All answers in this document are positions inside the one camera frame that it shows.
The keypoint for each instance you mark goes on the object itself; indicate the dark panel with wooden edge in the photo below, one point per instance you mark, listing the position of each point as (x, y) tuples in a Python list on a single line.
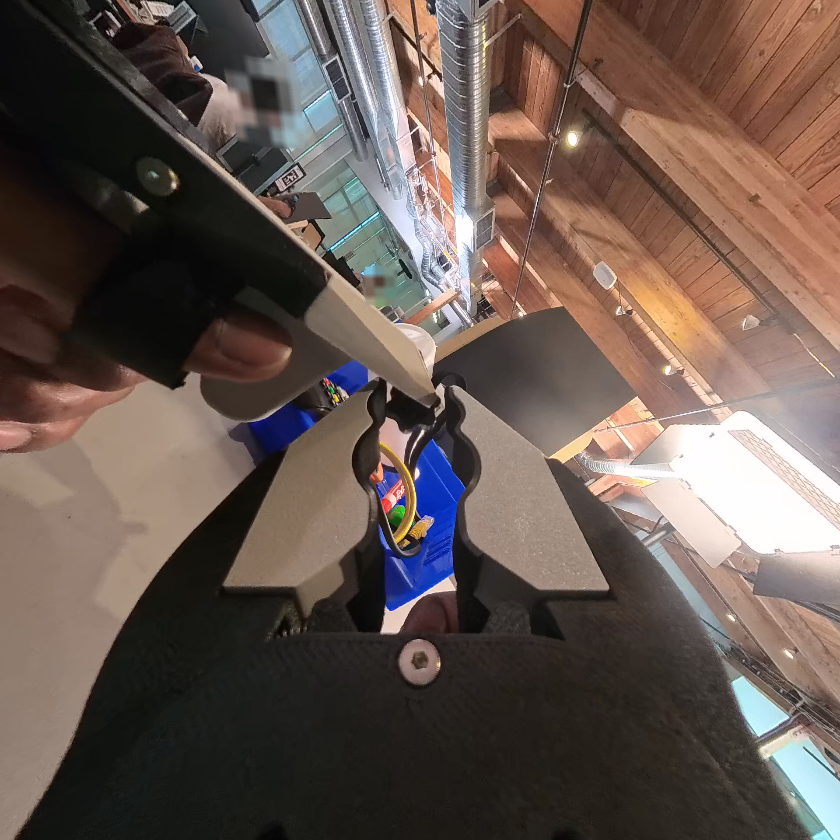
[(544, 380)]

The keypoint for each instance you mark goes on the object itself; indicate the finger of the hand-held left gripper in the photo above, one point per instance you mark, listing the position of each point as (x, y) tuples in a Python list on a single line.
[(374, 334)]

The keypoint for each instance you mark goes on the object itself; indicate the black knob with screw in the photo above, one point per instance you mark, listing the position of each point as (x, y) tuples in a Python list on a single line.
[(410, 410)]

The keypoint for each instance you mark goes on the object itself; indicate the black remote control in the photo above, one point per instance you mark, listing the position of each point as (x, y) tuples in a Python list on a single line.
[(331, 394)]

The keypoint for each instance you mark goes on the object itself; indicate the white ceiling access point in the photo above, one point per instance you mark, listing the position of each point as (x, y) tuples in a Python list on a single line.
[(604, 275)]

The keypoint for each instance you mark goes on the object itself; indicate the metal air duct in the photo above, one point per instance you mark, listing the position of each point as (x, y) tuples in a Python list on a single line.
[(466, 131), (367, 65)]

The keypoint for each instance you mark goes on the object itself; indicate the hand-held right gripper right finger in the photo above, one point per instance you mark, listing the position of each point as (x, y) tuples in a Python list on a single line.
[(531, 531)]

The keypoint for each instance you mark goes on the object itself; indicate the grey monitor on stand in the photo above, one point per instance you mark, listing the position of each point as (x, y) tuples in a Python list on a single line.
[(259, 167)]

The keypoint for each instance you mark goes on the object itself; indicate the white red marker pen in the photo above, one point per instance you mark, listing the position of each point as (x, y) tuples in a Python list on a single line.
[(392, 493)]

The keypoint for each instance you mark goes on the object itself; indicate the open laptop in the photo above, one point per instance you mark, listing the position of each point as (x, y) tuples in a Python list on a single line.
[(312, 207)]

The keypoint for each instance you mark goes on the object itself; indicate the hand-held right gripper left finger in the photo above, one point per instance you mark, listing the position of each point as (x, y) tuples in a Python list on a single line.
[(302, 525)]

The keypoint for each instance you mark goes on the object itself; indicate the person's left hand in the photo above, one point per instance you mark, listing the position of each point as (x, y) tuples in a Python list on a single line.
[(39, 367)]

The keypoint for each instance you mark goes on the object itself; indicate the white plastic bottle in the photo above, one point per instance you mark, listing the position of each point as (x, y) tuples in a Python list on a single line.
[(420, 341)]

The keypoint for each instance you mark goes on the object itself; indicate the large blue plastic bin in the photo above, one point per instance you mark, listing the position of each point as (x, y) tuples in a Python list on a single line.
[(426, 577)]

